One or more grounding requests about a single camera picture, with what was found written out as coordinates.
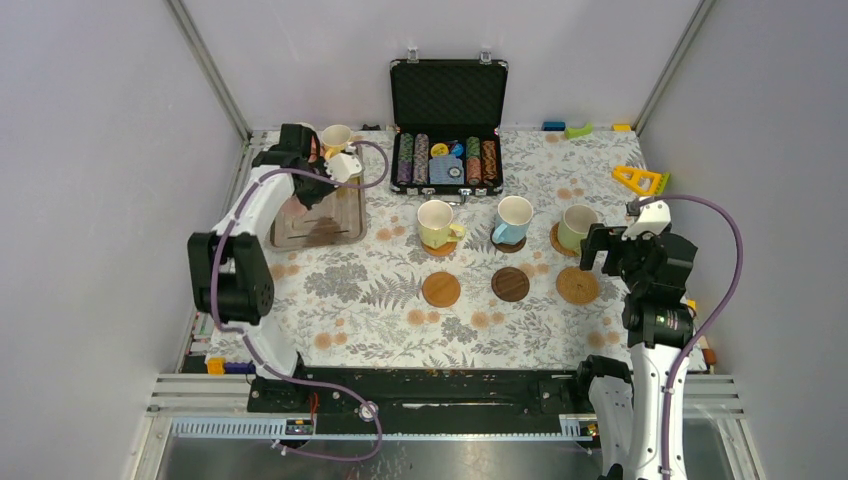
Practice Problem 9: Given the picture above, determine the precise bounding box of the light brown wooden coaster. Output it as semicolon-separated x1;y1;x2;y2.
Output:
421;271;461;308

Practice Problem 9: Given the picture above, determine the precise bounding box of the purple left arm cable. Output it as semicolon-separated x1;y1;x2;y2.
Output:
209;140;391;464

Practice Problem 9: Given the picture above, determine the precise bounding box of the black poker chip case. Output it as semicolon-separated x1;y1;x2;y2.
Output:
389;49;509;202

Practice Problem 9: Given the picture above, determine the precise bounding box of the yellow triangle toy block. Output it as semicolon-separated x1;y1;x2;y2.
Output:
611;165;671;197

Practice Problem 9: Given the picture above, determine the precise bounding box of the light blue mug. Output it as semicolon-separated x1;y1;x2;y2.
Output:
490;196;534;246

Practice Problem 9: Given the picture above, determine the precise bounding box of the green toy block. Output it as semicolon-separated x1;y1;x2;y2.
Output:
564;123;594;140

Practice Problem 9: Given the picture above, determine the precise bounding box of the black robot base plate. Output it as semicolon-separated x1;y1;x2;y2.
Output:
247;367;593;435

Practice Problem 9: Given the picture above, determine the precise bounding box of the floral table mat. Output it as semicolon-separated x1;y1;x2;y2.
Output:
265;131;645;370

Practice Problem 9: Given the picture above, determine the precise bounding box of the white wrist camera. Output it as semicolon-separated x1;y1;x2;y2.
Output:
623;199;671;240
325;153;363;183

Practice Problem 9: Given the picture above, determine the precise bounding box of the orange toy block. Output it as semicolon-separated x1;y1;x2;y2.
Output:
205;357;226;376

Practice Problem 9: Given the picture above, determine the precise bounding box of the orange wooden coaster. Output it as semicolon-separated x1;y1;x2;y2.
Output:
421;242;458;257

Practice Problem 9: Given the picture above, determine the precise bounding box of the dark brown wooden coaster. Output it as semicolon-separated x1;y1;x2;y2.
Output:
491;267;530;302

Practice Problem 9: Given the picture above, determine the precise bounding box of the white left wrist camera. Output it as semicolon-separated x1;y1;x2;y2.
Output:
325;153;363;183

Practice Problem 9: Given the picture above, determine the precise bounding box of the brown wooden block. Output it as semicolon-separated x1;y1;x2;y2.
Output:
701;347;717;368

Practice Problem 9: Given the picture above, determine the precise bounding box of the silver metal tray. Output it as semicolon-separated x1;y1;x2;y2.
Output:
267;174;365;251

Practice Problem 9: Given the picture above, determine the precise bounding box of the pale yellow mug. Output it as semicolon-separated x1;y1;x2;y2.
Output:
416;200;466;250

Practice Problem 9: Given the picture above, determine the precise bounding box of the dark blue toy block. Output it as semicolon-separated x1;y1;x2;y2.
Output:
223;362;256;375

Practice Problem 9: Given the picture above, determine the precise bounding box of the light green mug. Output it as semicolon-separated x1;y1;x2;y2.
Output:
556;204;599;254

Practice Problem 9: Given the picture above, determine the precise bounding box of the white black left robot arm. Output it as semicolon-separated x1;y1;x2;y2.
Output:
187;123;336;411

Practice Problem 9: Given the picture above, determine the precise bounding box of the woven rattan coaster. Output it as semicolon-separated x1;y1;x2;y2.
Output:
549;223;580;257

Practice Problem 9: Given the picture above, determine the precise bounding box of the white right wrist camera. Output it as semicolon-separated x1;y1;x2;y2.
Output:
623;199;671;240

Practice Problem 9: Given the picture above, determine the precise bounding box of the woven cork coaster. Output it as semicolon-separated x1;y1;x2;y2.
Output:
556;267;600;306

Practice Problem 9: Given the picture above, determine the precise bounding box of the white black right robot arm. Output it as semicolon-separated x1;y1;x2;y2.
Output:
573;223;697;479

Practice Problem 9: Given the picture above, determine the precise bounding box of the dark walnut wooden coaster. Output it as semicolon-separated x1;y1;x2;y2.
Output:
490;237;527;253

